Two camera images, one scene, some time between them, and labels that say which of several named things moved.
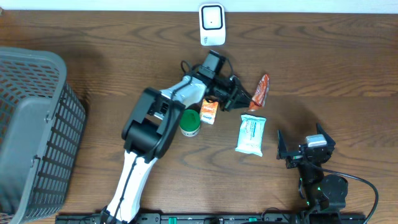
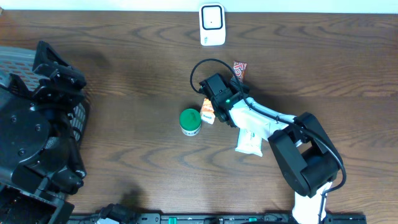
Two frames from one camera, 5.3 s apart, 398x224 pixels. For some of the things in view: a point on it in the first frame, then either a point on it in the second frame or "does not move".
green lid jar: (189, 123) does not move
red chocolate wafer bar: (260, 93) -> (239, 69)
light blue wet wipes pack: (251, 134) does not move
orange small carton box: (208, 111) does not move
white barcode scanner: (212, 24) does not move
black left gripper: (240, 98) -> (73, 86)
